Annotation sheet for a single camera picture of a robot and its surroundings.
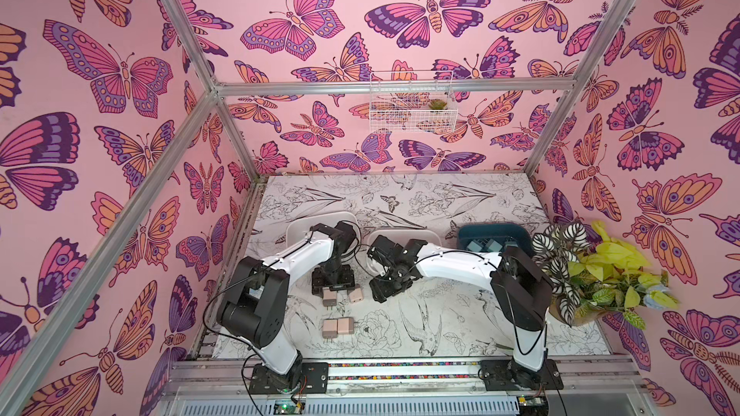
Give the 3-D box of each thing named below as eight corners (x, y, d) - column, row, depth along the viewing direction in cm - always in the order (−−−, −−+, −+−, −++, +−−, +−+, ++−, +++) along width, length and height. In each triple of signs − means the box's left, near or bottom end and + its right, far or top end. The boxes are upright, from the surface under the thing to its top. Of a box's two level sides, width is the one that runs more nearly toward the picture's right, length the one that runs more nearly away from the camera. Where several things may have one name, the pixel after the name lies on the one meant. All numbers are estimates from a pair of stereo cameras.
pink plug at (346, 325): (337, 333, 83) (336, 331, 81) (338, 319, 85) (337, 317, 83) (356, 333, 83) (356, 331, 81) (357, 319, 85) (357, 317, 83)
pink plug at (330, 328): (322, 342, 82) (320, 339, 79) (324, 321, 85) (323, 318, 83) (337, 342, 82) (336, 339, 79) (338, 321, 85) (337, 318, 83)
